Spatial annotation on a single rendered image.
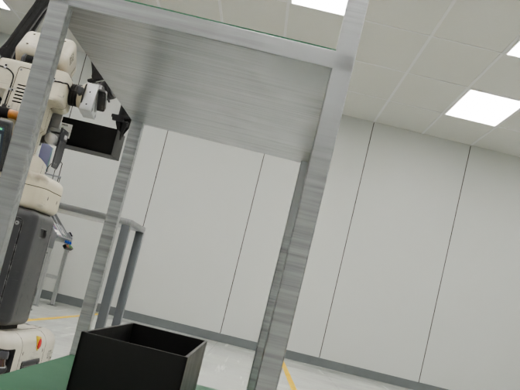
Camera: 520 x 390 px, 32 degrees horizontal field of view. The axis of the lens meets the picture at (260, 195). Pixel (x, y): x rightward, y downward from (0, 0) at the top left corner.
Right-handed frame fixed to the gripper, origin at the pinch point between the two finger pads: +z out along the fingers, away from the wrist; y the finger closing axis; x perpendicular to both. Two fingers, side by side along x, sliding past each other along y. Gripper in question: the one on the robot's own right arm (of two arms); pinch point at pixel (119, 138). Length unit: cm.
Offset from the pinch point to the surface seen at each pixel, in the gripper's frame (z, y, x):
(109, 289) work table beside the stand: 65, -4, -42
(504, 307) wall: 2, -336, -713
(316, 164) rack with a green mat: 30, -85, 251
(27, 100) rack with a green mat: 30, -43, 253
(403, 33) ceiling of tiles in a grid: -185, -129, -358
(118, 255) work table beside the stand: 49, -4, -42
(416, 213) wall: -83, -212, -710
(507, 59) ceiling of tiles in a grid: -184, -217, -364
